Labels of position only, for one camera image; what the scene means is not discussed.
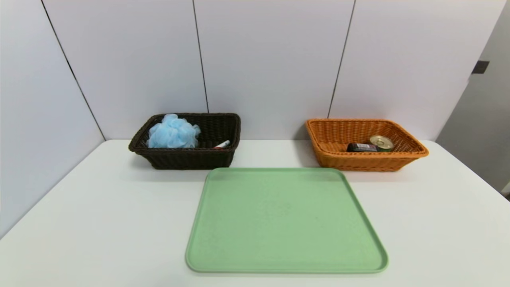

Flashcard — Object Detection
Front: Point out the blue mesh bath loofah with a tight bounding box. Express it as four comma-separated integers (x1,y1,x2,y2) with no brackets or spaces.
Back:
147,114,201,149

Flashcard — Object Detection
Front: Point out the tin can with pull tab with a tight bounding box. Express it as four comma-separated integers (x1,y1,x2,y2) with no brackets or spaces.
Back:
369,135,395,152

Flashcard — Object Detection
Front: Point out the dark brown wicker basket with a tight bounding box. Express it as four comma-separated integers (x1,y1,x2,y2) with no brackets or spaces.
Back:
129,113,241,170

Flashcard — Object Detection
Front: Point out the orange wicker basket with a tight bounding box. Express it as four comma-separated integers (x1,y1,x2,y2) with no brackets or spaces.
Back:
306,118,430,172

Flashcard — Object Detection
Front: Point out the green plastic tray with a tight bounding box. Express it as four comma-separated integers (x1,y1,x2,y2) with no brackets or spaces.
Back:
185,167,389,274

